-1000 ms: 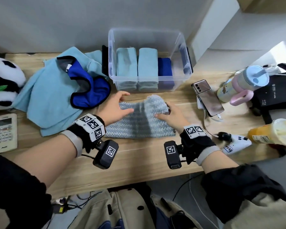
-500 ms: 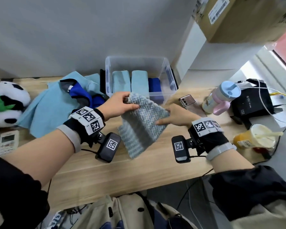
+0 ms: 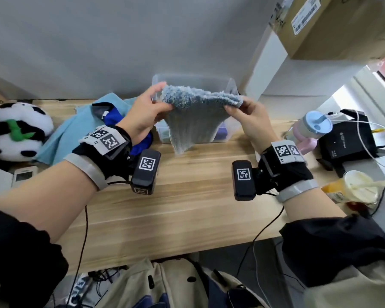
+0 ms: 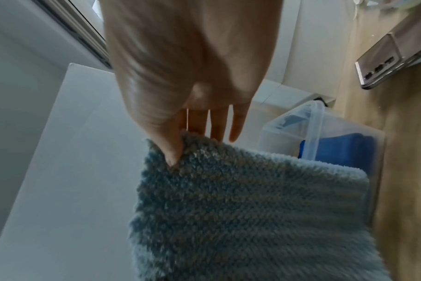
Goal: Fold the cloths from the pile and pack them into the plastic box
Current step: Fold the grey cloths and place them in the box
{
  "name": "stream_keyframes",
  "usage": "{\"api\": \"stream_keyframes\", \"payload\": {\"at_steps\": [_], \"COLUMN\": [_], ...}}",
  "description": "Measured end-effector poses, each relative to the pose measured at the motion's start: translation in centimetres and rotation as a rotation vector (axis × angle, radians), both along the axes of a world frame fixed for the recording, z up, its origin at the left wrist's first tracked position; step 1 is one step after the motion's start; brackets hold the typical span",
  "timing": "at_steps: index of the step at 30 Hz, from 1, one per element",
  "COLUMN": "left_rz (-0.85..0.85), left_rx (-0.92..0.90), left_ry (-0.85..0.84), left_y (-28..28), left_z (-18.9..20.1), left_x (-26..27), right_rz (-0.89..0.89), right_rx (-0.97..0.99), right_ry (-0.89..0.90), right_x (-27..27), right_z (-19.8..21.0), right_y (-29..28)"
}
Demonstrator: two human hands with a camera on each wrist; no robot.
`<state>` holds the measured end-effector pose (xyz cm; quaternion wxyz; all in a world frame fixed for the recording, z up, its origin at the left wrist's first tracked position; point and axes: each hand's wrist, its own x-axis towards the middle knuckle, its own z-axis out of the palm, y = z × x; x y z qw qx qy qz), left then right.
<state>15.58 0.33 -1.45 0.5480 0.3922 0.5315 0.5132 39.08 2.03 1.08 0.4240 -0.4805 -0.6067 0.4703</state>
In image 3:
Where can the person's right hand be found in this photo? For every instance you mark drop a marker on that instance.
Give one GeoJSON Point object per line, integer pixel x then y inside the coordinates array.
{"type": "Point", "coordinates": [253, 121]}

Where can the person's right forearm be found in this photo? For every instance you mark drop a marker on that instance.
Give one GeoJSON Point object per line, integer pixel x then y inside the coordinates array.
{"type": "Point", "coordinates": [311, 206]}

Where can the dark blue towel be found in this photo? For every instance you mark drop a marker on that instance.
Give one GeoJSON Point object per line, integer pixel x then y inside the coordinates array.
{"type": "Point", "coordinates": [222, 131]}

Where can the white shelf unit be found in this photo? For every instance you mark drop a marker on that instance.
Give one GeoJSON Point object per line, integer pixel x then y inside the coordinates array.
{"type": "Point", "coordinates": [301, 80]}

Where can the beige coat with black buttons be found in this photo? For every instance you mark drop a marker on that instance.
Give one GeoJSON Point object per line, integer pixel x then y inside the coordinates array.
{"type": "Point", "coordinates": [173, 282]}

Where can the grey window frame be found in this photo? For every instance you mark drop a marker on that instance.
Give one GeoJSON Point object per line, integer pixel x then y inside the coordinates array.
{"type": "Point", "coordinates": [372, 92]}

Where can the black wrist brace with markers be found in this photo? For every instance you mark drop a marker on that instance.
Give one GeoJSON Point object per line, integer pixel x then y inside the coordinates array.
{"type": "Point", "coordinates": [99, 157]}
{"type": "Point", "coordinates": [288, 169]}

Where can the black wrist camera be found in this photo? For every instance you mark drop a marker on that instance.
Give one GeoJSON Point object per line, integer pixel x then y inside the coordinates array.
{"type": "Point", "coordinates": [244, 182]}
{"type": "Point", "coordinates": [146, 173]}

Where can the person's left forearm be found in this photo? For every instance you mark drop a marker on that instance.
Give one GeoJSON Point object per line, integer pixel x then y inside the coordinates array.
{"type": "Point", "coordinates": [45, 208]}

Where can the grey striped towel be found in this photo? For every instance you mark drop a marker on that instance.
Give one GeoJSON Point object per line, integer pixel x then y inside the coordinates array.
{"type": "Point", "coordinates": [195, 121]}

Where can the clear plastic storage box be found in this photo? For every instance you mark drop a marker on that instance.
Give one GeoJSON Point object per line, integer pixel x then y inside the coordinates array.
{"type": "Point", "coordinates": [211, 81]}

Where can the white power strip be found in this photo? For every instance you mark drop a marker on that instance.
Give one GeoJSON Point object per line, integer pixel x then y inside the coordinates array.
{"type": "Point", "coordinates": [78, 290]}

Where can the dark blue grey cloth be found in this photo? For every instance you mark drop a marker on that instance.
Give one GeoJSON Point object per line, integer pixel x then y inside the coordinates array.
{"type": "Point", "coordinates": [114, 118]}

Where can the white remote control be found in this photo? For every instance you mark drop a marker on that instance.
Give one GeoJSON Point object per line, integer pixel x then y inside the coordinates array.
{"type": "Point", "coordinates": [24, 176]}

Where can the panda plush toy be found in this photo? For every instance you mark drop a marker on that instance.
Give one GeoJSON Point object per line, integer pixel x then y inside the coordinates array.
{"type": "Point", "coordinates": [19, 115]}

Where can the black device box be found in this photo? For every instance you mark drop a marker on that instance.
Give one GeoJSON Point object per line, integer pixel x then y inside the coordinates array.
{"type": "Point", "coordinates": [346, 141]}

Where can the person's left hand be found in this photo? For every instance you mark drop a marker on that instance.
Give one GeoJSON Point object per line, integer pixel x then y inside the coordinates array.
{"type": "Point", "coordinates": [141, 115]}

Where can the labelled brown cardboard box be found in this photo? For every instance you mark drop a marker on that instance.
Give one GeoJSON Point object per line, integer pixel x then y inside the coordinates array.
{"type": "Point", "coordinates": [340, 32]}

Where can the light blue towel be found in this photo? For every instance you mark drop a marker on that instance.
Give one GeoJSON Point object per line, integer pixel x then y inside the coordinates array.
{"type": "Point", "coordinates": [70, 134]}
{"type": "Point", "coordinates": [164, 136]}

